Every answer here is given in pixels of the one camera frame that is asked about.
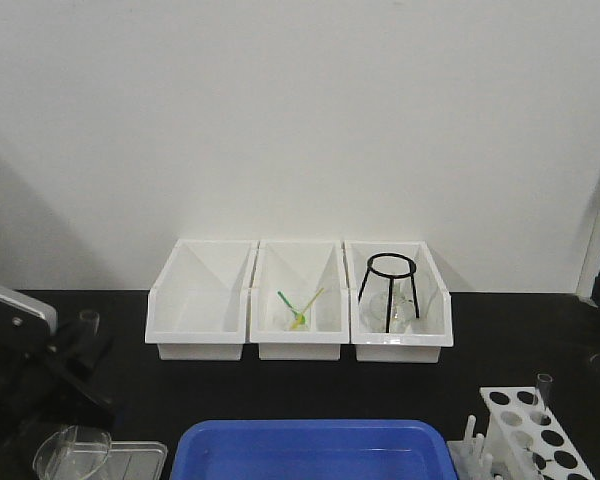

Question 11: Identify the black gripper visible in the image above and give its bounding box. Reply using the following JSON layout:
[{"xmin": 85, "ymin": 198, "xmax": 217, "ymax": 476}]
[{"xmin": 0, "ymin": 287, "xmax": 115, "ymax": 435}]

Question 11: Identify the clear glass test tube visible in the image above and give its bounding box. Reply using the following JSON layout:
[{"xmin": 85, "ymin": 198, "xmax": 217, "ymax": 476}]
[{"xmin": 78, "ymin": 309, "xmax": 100, "ymax": 336}]

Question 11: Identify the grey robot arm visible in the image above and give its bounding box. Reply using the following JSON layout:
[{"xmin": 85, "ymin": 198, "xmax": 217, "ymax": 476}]
[{"xmin": 0, "ymin": 285, "xmax": 115, "ymax": 437}]

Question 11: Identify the white test tube rack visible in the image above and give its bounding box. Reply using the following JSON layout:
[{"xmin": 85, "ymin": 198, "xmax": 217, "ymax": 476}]
[{"xmin": 447, "ymin": 387, "xmax": 594, "ymax": 479}]

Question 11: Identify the test tube in rack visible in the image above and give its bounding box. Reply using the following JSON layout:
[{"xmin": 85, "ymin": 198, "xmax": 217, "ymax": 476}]
[{"xmin": 535, "ymin": 373, "xmax": 554, "ymax": 425}]

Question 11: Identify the clear glass beaker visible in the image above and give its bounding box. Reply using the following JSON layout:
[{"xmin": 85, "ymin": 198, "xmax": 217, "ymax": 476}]
[{"xmin": 32, "ymin": 425, "xmax": 112, "ymax": 479}]

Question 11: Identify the grey plastic tray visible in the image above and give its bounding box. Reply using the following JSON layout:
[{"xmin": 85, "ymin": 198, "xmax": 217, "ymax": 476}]
[{"xmin": 93, "ymin": 441, "xmax": 168, "ymax": 480}]

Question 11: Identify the left white storage bin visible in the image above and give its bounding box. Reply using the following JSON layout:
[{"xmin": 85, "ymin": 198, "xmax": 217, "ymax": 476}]
[{"xmin": 145, "ymin": 239, "xmax": 258, "ymax": 361}]

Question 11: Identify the white storage bin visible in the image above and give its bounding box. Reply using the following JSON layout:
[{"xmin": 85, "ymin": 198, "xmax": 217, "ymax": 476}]
[
  {"xmin": 145, "ymin": 239, "xmax": 258, "ymax": 361},
  {"xmin": 344, "ymin": 240, "xmax": 454, "ymax": 363},
  {"xmin": 249, "ymin": 240, "xmax": 350, "ymax": 361}
]

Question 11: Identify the blue plastic tray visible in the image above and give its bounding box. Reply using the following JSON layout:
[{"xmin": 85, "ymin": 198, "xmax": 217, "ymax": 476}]
[{"xmin": 171, "ymin": 420, "xmax": 457, "ymax": 479}]

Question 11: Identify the small clear beaker in bin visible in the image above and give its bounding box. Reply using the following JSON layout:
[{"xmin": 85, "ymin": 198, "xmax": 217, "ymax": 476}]
[{"xmin": 282, "ymin": 307, "xmax": 310, "ymax": 332}]

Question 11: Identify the yellow plastic dropper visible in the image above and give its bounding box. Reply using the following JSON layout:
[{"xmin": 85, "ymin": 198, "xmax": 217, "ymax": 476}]
[{"xmin": 290, "ymin": 287, "xmax": 324, "ymax": 331}]

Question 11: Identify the middle white storage bin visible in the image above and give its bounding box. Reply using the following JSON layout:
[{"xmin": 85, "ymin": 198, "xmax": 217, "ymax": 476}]
[{"xmin": 249, "ymin": 240, "xmax": 350, "ymax": 361}]

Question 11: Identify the green plastic dropper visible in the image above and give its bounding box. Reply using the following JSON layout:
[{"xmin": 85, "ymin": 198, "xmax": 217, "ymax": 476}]
[{"xmin": 277, "ymin": 291, "xmax": 306, "ymax": 325}]

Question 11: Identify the right white storage bin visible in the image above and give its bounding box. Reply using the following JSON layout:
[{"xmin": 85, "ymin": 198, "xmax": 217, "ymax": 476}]
[{"xmin": 344, "ymin": 240, "xmax": 454, "ymax": 363}]

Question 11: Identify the clear glass flask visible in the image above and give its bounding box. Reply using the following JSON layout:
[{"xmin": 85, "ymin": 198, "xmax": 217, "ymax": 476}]
[{"xmin": 362, "ymin": 285, "xmax": 416, "ymax": 334}]

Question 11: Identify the black wire tripod stand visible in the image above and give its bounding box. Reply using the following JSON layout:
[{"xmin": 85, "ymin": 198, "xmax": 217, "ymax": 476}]
[{"xmin": 357, "ymin": 252, "xmax": 421, "ymax": 320}]

